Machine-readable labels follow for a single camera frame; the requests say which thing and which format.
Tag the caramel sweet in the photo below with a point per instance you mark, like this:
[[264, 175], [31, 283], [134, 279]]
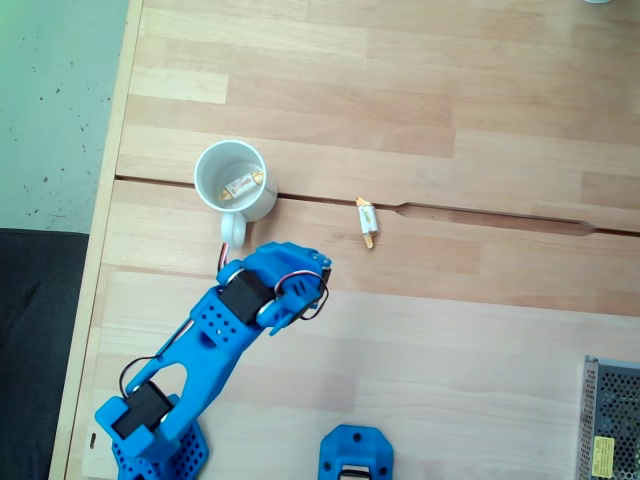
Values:
[[367, 220], [241, 186]]

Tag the white printed mug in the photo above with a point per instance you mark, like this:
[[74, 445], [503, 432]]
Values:
[[210, 165]]

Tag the metal mesh power supply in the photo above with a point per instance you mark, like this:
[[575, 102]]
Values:
[[612, 420]]

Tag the white round object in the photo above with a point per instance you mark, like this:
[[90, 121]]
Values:
[[597, 1]]

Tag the blue post mount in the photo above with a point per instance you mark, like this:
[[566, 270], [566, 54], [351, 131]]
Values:
[[356, 447]]

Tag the wooden post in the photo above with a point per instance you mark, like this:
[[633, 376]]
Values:
[[354, 474]]

